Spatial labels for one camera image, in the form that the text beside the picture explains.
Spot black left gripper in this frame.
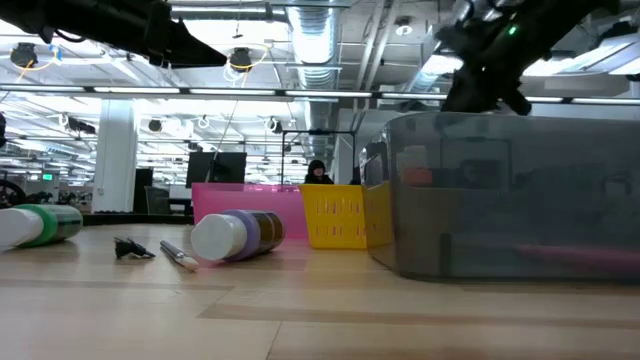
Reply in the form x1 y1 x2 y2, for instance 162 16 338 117
124 0 229 70

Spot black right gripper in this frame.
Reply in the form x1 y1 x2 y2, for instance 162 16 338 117
434 22 533 116

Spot orange paint bottle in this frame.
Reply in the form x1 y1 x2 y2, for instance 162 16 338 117
398 144 435 187

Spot purple paint bottle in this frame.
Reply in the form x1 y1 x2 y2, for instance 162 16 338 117
190 209 287 263

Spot pink scissors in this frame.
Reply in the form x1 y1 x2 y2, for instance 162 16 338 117
514 243 640 267

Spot thin paintbrush pale tip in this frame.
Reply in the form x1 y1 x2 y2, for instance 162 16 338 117
159 239 200 273

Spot green paint bottle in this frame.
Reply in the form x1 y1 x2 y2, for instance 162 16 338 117
0 203 84 252

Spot black office monitors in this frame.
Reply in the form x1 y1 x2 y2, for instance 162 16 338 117
185 151 249 189

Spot white building column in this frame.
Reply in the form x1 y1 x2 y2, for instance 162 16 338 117
91 99 139 215

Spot long horizontal light bar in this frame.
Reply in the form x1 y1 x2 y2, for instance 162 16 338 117
0 83 640 105

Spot grey translucent plastic bin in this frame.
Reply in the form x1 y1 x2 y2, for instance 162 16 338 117
358 110 640 281

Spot grey office chair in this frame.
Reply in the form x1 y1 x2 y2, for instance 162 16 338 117
144 185 172 215

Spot red plastic tray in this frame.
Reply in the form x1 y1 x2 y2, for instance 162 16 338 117
191 181 309 240

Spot person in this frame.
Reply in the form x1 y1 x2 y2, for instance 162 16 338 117
303 158 336 186

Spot yellow plastic basket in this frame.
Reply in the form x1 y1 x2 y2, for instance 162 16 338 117
298 182 394 250

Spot paintbrush black fan bristles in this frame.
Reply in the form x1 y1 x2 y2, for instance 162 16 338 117
113 235 157 261

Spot black ceiling cable reel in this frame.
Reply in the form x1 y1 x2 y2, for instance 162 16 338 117
229 46 254 72
9 42 39 69

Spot black aluminium table frame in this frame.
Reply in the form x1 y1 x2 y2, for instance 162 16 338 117
82 212 194 226

